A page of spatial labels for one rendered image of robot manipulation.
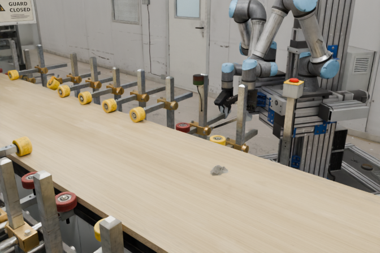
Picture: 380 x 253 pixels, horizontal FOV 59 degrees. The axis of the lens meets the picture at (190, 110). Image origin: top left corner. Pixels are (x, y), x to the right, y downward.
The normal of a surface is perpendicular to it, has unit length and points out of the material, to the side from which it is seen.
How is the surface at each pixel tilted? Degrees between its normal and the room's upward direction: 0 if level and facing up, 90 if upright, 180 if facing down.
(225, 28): 90
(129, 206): 0
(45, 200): 90
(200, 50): 90
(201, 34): 90
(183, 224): 0
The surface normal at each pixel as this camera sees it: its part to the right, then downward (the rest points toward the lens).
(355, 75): 0.29, 0.32
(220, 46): -0.69, 0.24
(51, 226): 0.78, 0.22
